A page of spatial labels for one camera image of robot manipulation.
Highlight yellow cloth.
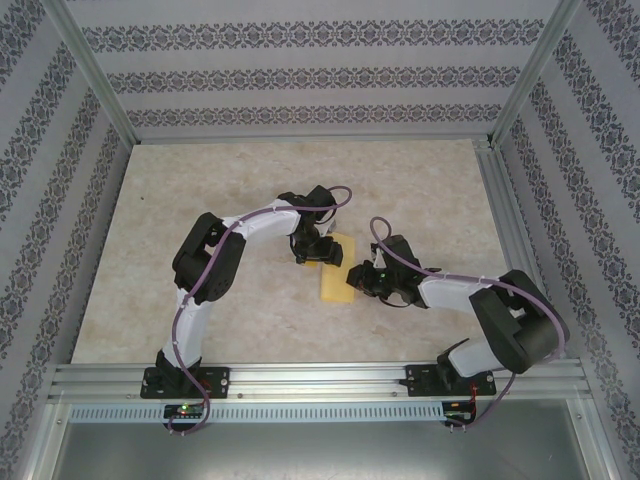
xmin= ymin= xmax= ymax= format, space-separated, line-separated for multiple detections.
xmin=305 ymin=230 xmax=357 ymax=304

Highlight grey sheet metal shelf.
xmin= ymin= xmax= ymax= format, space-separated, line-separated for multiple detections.
xmin=44 ymin=422 xmax=606 ymax=480

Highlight aluminium side rails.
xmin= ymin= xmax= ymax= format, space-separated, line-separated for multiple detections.
xmin=473 ymin=138 xmax=564 ymax=360

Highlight small circuit board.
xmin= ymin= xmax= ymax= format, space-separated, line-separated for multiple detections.
xmin=443 ymin=399 xmax=477 ymax=422
xmin=163 ymin=403 xmax=207 ymax=419

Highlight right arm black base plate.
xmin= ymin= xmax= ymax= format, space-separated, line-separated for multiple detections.
xmin=406 ymin=364 xmax=497 ymax=399

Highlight long aluminium mounting rail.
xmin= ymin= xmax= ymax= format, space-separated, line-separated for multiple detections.
xmin=47 ymin=362 xmax=594 ymax=402

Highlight slotted grey cable duct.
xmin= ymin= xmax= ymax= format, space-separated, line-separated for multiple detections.
xmin=67 ymin=402 xmax=447 ymax=424

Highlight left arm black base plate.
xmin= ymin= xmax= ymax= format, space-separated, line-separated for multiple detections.
xmin=143 ymin=367 xmax=231 ymax=401

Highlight aluminium frame post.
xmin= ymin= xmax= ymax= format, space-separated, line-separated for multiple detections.
xmin=569 ymin=399 xmax=626 ymax=480
xmin=42 ymin=0 xmax=140 ymax=147
xmin=488 ymin=0 xmax=584 ymax=149
xmin=14 ymin=399 xmax=71 ymax=480

